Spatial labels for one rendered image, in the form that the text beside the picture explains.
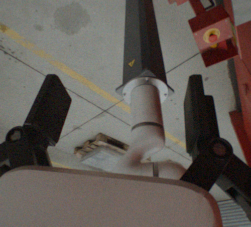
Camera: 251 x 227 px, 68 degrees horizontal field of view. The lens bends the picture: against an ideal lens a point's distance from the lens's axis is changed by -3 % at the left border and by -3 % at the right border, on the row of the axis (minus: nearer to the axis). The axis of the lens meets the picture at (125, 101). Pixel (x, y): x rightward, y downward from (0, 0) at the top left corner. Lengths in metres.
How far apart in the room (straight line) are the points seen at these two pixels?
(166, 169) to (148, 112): 0.21
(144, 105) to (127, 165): 0.22
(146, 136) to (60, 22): 1.43
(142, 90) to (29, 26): 1.43
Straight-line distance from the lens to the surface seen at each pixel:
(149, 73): 0.73
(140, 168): 0.58
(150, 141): 0.61
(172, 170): 0.57
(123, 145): 3.38
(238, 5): 0.66
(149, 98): 0.70
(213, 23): 0.93
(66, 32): 1.86
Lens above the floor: 1.54
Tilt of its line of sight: 40 degrees down
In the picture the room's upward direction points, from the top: 179 degrees counter-clockwise
